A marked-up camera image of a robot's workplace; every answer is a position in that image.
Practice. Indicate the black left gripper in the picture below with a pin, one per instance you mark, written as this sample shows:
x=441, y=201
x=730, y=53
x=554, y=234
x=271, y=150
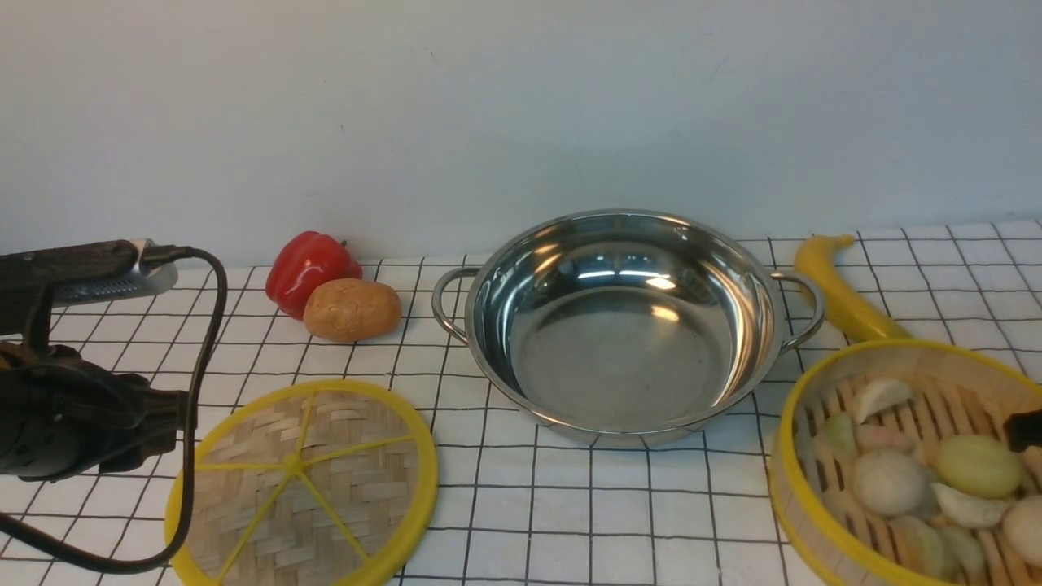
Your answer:
x=62, y=415

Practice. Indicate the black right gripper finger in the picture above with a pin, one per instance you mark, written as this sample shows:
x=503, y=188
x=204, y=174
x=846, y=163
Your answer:
x=1023, y=430

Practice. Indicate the bamboo steamer basket yellow rim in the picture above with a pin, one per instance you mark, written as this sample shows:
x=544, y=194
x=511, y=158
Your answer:
x=956, y=392

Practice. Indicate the woven bamboo steamer lid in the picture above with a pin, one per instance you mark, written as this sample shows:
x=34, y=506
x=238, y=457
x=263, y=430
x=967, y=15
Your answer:
x=322, y=483

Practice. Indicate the stainless steel pot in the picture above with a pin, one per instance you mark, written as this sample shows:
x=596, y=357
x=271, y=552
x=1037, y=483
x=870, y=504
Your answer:
x=625, y=328

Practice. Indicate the pale green round bun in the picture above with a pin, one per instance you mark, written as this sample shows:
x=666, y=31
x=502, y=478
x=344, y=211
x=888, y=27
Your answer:
x=978, y=466

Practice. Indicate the round beige bun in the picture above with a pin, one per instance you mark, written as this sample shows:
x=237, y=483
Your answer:
x=1022, y=529

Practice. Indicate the white folded dumpling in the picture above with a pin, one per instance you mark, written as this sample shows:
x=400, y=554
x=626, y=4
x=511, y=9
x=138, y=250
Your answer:
x=970, y=512

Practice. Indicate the round white bun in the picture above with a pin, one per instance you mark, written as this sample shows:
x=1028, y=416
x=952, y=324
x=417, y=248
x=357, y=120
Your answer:
x=888, y=483

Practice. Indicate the white dumpling at back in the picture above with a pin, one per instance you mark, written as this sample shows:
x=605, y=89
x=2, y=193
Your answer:
x=877, y=395

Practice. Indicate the yellow banana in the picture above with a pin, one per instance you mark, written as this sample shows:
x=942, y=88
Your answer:
x=844, y=308

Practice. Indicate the red bell pepper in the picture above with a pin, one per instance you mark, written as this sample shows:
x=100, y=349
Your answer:
x=306, y=262

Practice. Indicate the brown potato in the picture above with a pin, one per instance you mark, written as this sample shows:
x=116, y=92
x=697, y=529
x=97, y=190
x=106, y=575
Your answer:
x=349, y=310

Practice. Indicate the white checkered tablecloth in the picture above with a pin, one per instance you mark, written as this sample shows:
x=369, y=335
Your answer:
x=518, y=504

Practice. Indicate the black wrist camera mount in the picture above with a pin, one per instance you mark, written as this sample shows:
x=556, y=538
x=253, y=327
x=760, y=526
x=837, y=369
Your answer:
x=35, y=282

